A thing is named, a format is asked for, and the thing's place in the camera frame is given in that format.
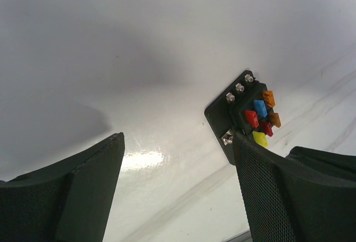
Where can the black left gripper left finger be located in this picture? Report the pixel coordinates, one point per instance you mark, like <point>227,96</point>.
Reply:
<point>69,200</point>

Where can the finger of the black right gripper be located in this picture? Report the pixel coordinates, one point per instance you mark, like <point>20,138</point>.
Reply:
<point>336,165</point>

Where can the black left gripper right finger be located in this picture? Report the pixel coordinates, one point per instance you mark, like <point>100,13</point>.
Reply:
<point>286,201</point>

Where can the red blade fuse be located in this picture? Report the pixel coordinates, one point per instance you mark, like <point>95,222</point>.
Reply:
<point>251,118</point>
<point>267,128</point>

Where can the orange blade fuse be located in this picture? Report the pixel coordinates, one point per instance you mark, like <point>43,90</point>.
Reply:
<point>275,119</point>
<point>268,98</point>

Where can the red blade fuse front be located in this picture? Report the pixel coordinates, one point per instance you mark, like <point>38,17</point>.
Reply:
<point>251,118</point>

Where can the blue blade fuse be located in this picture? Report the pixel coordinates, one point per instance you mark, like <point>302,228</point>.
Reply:
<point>260,108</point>

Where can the black fuse box base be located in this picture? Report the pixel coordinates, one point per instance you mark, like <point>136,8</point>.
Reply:
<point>225,114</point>

